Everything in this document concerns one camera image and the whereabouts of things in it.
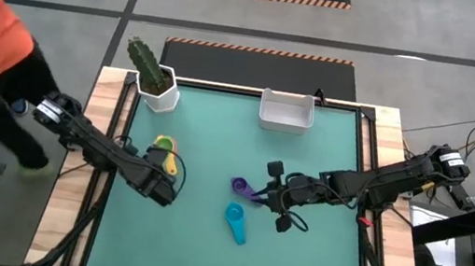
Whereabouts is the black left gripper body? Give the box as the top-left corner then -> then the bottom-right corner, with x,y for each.
136,146 -> 183,209

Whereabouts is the purple measuring cup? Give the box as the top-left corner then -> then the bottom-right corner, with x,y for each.
228,175 -> 269,204

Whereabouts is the teal measuring cup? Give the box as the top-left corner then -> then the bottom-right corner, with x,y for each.
219,201 -> 253,247

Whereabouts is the yellow cable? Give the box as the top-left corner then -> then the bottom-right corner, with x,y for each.
398,143 -> 446,195

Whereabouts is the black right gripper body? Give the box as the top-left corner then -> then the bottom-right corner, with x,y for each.
258,159 -> 332,239

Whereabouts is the orange measuring cup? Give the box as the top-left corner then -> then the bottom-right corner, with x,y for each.
150,133 -> 181,162

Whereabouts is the white hexagonal planter pot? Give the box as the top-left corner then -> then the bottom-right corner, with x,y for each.
131,60 -> 186,118

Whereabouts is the wooden table side board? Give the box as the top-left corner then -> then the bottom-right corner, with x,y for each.
338,103 -> 452,266
23,59 -> 142,266

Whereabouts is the green cactus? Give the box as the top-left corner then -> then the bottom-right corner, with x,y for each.
120,35 -> 172,92

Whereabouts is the white plastic basket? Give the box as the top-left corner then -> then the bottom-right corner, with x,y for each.
255,86 -> 319,138

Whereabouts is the black right camera cable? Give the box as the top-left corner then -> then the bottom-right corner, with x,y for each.
284,208 -> 314,234

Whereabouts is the yellow measuring cup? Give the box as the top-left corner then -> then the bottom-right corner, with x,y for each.
148,133 -> 184,176

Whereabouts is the black clamp bracket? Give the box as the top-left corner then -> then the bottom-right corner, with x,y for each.
312,87 -> 329,105

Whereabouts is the white board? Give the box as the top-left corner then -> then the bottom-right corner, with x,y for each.
400,203 -> 468,266

